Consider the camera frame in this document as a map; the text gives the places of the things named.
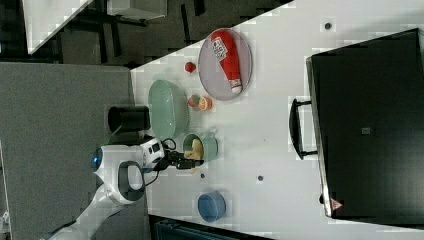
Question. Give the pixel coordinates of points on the orange slice toy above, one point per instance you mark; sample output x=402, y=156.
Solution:
x=205, y=104

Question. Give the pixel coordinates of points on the grey round plate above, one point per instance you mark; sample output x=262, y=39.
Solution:
x=211, y=74

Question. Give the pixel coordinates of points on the black round pot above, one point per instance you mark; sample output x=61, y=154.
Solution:
x=128, y=119

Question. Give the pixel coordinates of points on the red plush strawberry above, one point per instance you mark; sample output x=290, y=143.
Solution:
x=194, y=100

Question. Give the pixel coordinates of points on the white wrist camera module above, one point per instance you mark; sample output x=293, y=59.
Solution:
x=153, y=152

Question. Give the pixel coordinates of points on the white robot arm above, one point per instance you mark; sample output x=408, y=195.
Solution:
x=121, y=169

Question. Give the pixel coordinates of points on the red plush ketchup bottle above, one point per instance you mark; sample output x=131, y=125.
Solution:
x=226, y=53

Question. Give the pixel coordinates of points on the green oval colander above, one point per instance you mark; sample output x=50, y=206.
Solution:
x=168, y=109

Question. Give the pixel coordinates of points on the small red toy tomato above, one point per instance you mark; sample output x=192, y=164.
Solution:
x=190, y=67

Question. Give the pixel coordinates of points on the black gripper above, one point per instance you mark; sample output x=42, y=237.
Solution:
x=176, y=159

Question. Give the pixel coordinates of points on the silver black toaster oven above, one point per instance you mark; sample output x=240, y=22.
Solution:
x=368, y=114

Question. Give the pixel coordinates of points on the blue mug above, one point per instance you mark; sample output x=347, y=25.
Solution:
x=211, y=206

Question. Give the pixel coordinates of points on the green mug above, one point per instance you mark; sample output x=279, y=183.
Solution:
x=209, y=142

